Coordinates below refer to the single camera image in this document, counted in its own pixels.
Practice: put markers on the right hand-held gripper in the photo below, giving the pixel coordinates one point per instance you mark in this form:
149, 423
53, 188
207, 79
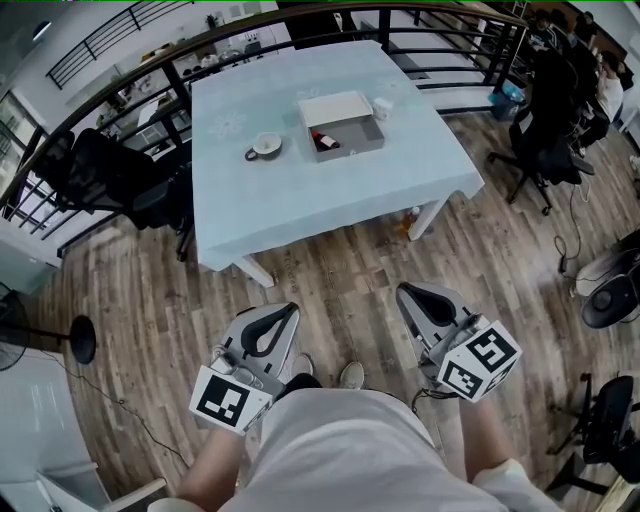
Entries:
480, 360

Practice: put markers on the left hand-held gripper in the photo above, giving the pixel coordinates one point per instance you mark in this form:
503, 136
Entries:
220, 400

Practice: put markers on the grey box with white lid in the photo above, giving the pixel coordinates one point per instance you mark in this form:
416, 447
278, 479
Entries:
360, 135

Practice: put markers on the small dark red bottle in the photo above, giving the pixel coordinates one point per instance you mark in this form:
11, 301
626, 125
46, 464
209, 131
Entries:
325, 141

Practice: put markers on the person's right forearm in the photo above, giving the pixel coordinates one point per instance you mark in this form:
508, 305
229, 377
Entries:
480, 440

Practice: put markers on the person's left forearm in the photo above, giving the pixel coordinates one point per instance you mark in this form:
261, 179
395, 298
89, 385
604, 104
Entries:
212, 470

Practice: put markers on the orange bottle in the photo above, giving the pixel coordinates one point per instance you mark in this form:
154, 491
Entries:
411, 220

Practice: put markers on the person's left shoe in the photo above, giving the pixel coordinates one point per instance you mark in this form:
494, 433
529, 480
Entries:
301, 365

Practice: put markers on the person's shoe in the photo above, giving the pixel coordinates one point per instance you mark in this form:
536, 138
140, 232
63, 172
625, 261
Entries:
352, 375
301, 365

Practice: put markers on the person's black trousers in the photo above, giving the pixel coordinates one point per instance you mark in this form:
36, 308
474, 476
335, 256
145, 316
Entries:
302, 385

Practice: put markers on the person's right shoe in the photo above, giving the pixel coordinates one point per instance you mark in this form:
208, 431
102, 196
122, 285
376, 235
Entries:
352, 375

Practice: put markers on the light blue tablecloth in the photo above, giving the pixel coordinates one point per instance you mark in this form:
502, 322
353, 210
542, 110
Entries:
280, 200

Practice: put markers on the person's white shirt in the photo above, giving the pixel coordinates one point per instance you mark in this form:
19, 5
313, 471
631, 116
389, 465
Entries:
350, 450

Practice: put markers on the black round fan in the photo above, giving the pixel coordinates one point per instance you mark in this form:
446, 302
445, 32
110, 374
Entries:
607, 300

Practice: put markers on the black floor fan stand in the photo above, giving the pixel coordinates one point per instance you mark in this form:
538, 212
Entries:
82, 340

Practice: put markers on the black swivel chair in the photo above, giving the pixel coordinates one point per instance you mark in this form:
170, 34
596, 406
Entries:
607, 425

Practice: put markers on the small white cup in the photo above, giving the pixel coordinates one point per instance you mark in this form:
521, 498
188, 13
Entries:
382, 107

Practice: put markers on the black mesh office chair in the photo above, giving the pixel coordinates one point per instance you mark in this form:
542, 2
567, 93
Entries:
115, 175

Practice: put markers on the blue bin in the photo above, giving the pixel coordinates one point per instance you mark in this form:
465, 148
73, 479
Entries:
507, 102

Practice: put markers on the black railing with wooden handrail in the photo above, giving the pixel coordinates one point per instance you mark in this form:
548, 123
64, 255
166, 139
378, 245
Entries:
150, 75

